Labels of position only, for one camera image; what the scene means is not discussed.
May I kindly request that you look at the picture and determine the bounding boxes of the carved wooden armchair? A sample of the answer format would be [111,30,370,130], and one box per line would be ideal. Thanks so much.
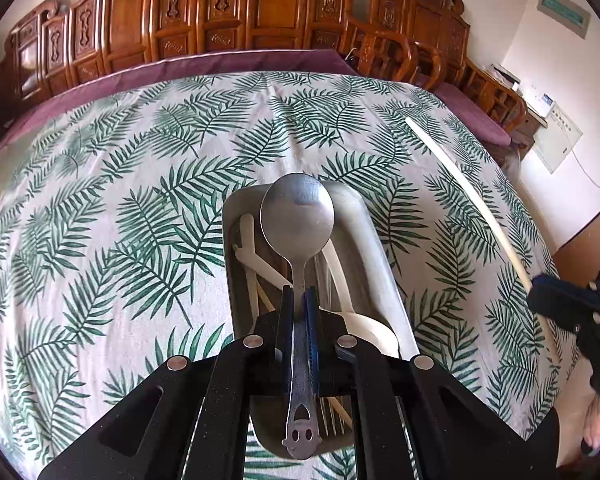
[345,0,528,148]

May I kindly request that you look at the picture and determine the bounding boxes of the white plastic spoon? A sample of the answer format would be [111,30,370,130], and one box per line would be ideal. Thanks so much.
[231,242,292,293]

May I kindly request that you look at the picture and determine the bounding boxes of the metal spoon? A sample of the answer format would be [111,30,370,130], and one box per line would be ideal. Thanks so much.
[260,172,336,461]

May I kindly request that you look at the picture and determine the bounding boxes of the white curved-handle ladle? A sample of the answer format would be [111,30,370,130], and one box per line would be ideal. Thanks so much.
[322,242,400,361]

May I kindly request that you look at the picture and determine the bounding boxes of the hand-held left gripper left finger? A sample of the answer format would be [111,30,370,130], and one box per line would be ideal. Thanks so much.
[37,285,296,480]

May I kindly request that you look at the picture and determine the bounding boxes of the grey metal tray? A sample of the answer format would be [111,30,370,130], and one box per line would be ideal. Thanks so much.
[222,180,421,458]

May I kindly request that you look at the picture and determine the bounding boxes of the white cable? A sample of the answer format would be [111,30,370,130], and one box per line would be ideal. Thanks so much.
[572,151,600,196]

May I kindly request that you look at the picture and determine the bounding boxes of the white wall panel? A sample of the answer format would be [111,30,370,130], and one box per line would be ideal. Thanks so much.
[525,94,584,175]

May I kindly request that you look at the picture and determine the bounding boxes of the carved wooden sofa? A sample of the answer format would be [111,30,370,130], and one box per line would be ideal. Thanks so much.
[0,0,358,111]

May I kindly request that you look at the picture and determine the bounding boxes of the leaf print tablecloth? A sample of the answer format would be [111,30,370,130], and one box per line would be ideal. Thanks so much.
[0,71,581,480]

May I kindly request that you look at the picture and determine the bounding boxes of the purple seat cushion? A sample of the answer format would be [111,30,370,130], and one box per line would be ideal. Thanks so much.
[432,81,512,147]
[0,49,353,176]

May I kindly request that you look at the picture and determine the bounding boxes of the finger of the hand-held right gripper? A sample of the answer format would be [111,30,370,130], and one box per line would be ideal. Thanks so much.
[526,295,600,334]
[530,272,600,307]

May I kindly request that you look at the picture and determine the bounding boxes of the beige chopstick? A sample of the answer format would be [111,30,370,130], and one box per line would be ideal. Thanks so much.
[239,211,259,322]
[405,116,563,363]

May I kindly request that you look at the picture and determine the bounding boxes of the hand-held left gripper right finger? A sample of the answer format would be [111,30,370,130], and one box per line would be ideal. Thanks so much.
[302,286,563,480]

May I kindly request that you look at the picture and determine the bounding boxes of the green wall sign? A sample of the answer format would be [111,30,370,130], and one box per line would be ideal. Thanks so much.
[536,0,592,40]

